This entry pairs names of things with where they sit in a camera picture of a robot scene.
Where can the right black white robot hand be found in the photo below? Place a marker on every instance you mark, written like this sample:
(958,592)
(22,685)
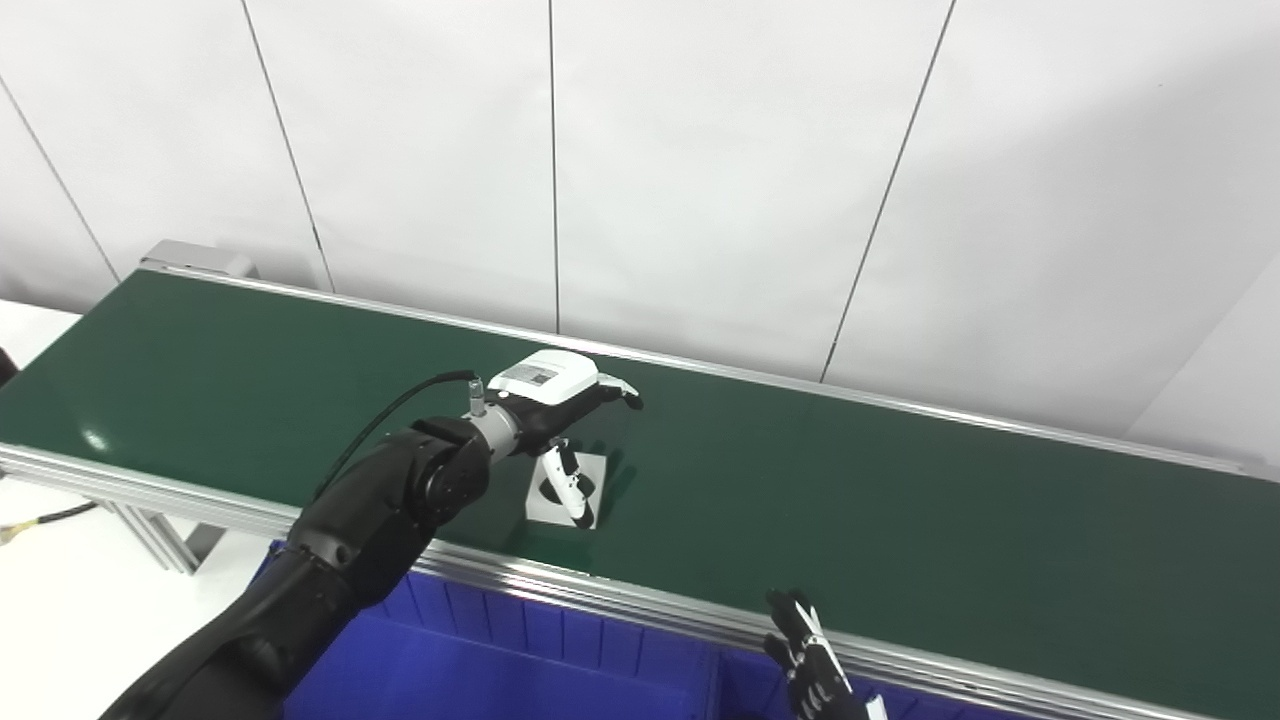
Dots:
(815,680)

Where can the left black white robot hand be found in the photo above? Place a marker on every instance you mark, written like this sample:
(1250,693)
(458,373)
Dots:
(550,385)

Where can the white square part with hole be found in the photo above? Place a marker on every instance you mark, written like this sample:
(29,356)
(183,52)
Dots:
(540,508)

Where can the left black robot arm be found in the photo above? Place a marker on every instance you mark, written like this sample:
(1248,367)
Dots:
(350,540)

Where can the blue plastic bin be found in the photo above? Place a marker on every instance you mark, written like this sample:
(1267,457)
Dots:
(740,690)
(480,670)

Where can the black cylindrical part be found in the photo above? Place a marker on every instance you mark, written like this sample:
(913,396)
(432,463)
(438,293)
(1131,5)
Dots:
(5,367)

